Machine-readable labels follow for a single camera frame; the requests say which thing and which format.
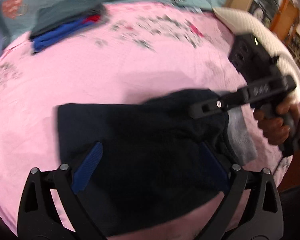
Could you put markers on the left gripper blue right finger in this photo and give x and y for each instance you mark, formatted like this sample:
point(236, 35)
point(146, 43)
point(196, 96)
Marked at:
point(215, 172)

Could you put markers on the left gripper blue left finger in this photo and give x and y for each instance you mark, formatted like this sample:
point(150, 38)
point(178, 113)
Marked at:
point(85, 168)

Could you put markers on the dark navy pants grey waistband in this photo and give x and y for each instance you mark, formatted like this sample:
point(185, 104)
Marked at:
point(152, 169)

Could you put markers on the right hand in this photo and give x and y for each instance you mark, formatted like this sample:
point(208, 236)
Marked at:
point(273, 129)

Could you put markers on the white textured pillow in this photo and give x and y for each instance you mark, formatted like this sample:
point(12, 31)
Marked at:
point(242, 22)

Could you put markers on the pink floral bed sheet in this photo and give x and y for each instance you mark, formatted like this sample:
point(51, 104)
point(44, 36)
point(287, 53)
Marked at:
point(145, 50)

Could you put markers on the blue folded garment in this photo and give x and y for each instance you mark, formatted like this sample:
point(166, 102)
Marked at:
point(51, 37)

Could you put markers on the red folded garment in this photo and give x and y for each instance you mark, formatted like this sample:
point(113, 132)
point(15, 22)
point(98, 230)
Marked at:
point(92, 19)

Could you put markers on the dark green folded garment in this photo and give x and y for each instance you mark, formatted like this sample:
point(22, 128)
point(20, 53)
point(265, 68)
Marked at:
point(65, 11)

